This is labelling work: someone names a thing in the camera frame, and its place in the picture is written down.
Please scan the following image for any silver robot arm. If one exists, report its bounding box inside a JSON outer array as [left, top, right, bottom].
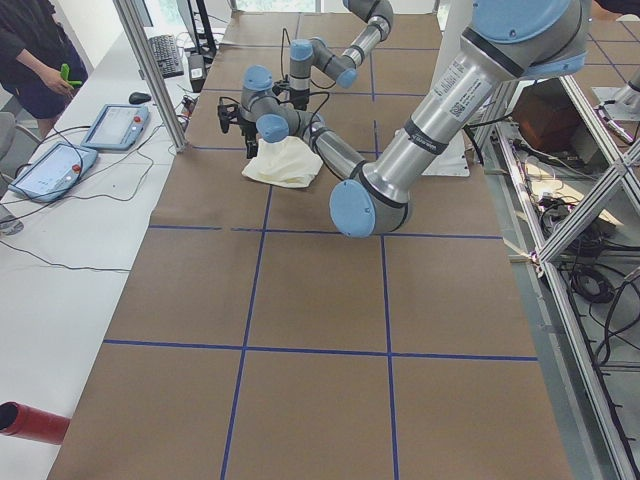
[[272, 0, 394, 110], [217, 0, 591, 238]]

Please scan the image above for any aluminium frame post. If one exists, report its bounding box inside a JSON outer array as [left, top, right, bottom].
[[113, 0, 187, 153]]

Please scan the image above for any cream cat print shirt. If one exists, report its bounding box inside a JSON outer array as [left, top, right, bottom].
[[242, 136, 323, 189]]

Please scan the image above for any brown cardboard box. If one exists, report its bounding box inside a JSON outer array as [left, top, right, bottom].
[[512, 91, 581, 154]]

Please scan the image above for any black computer mouse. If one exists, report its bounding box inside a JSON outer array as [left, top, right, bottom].
[[128, 92, 151, 105]]

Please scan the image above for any tangled cable pile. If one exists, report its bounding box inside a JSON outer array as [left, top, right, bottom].
[[537, 219, 640, 371]]

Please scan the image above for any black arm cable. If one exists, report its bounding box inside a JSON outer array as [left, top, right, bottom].
[[279, 27, 296, 81], [272, 89, 334, 136]]

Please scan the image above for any teach pendant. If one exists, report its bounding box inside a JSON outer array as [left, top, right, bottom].
[[8, 142, 98, 203], [81, 104, 150, 151]]

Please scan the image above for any near teach pendant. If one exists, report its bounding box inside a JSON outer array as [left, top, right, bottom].
[[8, 142, 98, 203]]

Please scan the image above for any aluminium frame rack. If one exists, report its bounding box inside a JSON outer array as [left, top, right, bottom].
[[480, 76, 639, 479]]

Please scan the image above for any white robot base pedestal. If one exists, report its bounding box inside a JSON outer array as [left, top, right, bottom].
[[389, 0, 474, 179]]

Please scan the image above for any person in dark clothes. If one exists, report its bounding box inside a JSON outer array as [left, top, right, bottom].
[[1, 1, 88, 125]]

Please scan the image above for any black keyboard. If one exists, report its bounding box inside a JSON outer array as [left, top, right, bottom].
[[148, 34, 184, 78]]

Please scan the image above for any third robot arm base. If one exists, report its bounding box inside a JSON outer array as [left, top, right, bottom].
[[591, 70, 639, 121]]

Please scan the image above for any far teach pendant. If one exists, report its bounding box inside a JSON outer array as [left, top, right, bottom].
[[81, 104, 150, 151]]

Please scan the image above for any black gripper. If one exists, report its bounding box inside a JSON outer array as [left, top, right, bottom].
[[272, 75, 310, 111], [217, 97, 258, 158]]

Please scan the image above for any red fire extinguisher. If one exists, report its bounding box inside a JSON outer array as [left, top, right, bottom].
[[1, 401, 71, 445]]

